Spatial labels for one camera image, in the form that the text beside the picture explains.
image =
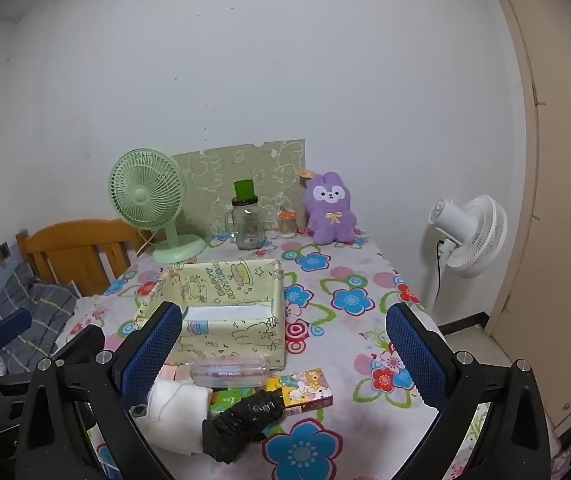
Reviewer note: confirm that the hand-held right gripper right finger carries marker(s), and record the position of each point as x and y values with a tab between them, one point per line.
415	355

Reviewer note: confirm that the green plastic cup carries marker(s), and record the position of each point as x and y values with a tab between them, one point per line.
245	190

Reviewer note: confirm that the cartoon printed small box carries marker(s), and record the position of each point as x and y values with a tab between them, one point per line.
305	385

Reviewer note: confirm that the pink packet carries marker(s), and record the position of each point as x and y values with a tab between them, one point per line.
178	374

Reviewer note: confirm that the glass jar mug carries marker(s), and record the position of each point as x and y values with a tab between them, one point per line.
248	225

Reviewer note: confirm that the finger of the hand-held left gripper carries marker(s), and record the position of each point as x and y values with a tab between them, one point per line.
87	340
10	325

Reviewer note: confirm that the black plastic bag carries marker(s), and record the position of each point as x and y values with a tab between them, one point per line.
240	420

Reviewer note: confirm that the clear plastic case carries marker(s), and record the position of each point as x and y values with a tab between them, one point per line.
230	372

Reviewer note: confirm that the green printed board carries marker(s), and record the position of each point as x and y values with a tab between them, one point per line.
265	170

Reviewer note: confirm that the white cloth bundle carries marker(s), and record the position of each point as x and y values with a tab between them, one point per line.
180	420

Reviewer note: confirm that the green desk fan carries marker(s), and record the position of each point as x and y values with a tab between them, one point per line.
140	195

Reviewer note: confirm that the cotton swab jar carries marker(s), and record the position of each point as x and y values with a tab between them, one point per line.
287	227

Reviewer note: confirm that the green tissue packet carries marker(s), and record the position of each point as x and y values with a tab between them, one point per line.
223	402

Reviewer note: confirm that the yellow printed storage box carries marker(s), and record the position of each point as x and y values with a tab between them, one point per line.
245	335

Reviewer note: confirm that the beige wooden door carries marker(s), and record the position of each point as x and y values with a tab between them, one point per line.
555	210

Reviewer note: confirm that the white standing fan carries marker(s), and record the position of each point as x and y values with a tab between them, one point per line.
480	240

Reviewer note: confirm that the purple plush bunny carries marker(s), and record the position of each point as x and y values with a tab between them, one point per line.
330	210

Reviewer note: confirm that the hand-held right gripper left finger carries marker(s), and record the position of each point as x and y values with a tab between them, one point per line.
153	350

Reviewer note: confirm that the grey plaid pillow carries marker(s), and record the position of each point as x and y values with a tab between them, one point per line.
40	310

